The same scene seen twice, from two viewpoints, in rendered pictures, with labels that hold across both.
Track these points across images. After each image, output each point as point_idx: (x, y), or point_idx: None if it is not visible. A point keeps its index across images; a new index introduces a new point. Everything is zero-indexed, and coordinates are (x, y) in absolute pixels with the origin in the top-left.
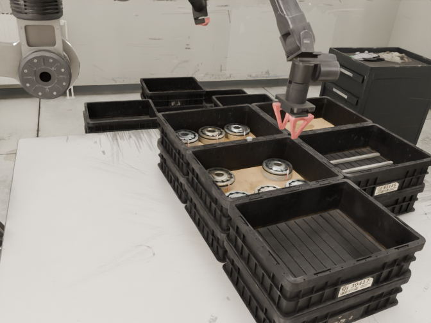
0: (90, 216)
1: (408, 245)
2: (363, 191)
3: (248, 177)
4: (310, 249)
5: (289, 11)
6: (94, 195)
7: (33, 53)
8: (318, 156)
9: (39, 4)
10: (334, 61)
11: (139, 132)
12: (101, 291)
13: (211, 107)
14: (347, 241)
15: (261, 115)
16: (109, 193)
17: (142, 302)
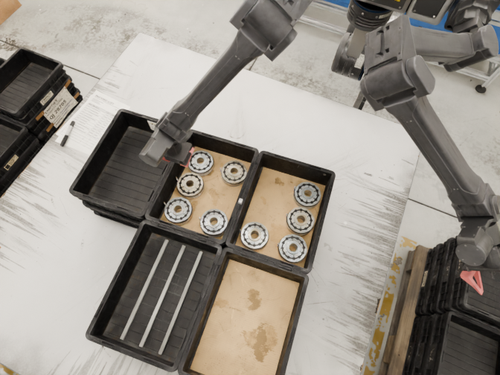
0: (287, 127)
1: (77, 178)
2: (123, 210)
3: (225, 200)
4: (141, 169)
5: (181, 100)
6: (309, 140)
7: (347, 33)
8: (178, 229)
9: (350, 1)
10: (144, 151)
11: (393, 222)
12: (226, 105)
13: (321, 225)
14: (126, 194)
15: (275, 258)
16: (305, 147)
17: (206, 114)
